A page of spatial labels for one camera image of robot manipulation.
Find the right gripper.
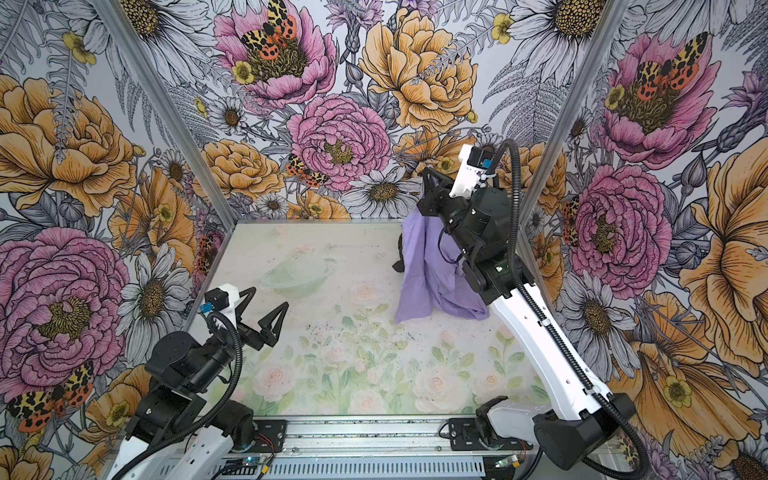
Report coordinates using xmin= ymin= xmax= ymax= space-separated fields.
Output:
xmin=417 ymin=167 xmax=482 ymax=258

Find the purple cloth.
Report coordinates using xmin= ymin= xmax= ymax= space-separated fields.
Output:
xmin=395 ymin=210 xmax=489 ymax=323

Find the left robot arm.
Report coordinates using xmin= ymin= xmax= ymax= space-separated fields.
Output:
xmin=107 ymin=284 xmax=289 ymax=479

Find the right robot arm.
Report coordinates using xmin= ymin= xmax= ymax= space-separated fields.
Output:
xmin=418 ymin=168 xmax=650 ymax=479

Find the dark grey cloth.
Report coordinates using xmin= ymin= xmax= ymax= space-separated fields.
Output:
xmin=392 ymin=234 xmax=405 ymax=273

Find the left green circuit board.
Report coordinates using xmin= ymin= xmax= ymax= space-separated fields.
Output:
xmin=227 ymin=456 xmax=272 ymax=473

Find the green circuit board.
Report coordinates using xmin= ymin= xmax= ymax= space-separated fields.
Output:
xmin=227 ymin=456 xmax=272 ymax=473
xmin=493 ymin=454 xmax=524 ymax=470

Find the right green circuit board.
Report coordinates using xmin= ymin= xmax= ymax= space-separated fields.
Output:
xmin=493 ymin=454 xmax=524 ymax=470

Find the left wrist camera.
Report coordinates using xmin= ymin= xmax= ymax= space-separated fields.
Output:
xmin=199 ymin=284 xmax=240 ymax=315

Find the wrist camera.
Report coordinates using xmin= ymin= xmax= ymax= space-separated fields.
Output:
xmin=199 ymin=284 xmax=240 ymax=315
xmin=449 ymin=144 xmax=499 ymax=200

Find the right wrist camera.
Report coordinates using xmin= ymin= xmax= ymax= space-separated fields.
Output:
xmin=449 ymin=144 xmax=499 ymax=200

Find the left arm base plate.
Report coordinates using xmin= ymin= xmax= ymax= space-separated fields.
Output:
xmin=245 ymin=419 xmax=288 ymax=454

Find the aluminium front rail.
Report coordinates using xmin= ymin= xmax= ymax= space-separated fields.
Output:
xmin=107 ymin=413 xmax=619 ymax=460

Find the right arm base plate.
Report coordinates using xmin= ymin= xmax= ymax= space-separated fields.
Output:
xmin=438 ymin=417 xmax=533 ymax=452

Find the right aluminium frame post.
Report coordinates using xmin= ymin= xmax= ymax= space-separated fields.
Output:
xmin=515 ymin=0 xmax=634 ymax=229

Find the aluminium frame post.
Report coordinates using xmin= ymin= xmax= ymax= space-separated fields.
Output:
xmin=515 ymin=0 xmax=634 ymax=229
xmin=94 ymin=1 xmax=237 ymax=233

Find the left aluminium frame post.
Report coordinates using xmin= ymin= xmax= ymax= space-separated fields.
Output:
xmin=94 ymin=1 xmax=237 ymax=233

